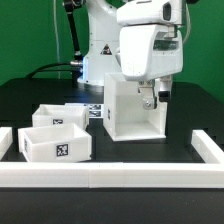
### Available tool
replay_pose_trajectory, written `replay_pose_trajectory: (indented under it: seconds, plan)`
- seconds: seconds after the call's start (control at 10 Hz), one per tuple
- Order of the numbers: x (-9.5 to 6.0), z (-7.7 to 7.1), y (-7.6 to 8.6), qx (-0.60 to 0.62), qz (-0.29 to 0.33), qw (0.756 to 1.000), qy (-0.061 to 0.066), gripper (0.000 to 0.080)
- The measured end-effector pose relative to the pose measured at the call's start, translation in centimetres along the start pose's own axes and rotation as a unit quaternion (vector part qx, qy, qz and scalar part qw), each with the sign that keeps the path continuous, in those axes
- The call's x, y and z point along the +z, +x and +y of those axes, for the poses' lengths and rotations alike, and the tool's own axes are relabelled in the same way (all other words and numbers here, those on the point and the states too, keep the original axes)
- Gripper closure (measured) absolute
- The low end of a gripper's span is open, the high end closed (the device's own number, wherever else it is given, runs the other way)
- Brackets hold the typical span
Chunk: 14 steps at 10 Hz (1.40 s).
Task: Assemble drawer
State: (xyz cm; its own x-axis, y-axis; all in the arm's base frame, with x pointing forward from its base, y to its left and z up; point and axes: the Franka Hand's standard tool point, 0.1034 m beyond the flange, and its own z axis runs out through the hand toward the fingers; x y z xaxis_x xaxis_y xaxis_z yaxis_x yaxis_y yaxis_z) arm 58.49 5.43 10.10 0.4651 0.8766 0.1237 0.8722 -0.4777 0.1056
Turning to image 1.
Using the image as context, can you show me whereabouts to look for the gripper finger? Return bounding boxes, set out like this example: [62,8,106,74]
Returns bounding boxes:
[158,75,173,102]
[138,80,157,110]

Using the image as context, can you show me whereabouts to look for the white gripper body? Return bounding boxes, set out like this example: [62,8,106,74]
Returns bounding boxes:
[120,25,183,81]

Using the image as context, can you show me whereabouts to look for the white drawer cabinet box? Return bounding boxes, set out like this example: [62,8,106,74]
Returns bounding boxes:
[103,73,167,141]

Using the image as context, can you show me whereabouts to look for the white drawer tray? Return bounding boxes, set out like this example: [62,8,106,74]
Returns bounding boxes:
[18,123,92,163]
[32,104,89,129]

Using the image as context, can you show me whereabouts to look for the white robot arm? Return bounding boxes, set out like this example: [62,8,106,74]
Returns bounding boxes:
[79,0,186,109]

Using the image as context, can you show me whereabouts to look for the white marker sheet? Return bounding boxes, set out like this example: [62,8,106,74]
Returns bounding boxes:
[65,102,105,120]

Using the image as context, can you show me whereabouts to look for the white right fence rail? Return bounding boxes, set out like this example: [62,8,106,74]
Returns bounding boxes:
[191,130,224,165]

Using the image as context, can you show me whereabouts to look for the white fence rail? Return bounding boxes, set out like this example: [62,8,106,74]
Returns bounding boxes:
[191,130,224,165]
[0,162,224,188]
[0,127,13,160]

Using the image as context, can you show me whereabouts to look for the black cable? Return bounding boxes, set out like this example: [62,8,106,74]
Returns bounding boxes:
[25,62,83,80]

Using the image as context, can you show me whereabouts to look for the white front fence rail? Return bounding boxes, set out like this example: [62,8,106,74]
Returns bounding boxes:
[0,162,224,188]

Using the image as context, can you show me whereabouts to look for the white left fence rail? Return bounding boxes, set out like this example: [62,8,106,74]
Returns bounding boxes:
[0,127,13,160]

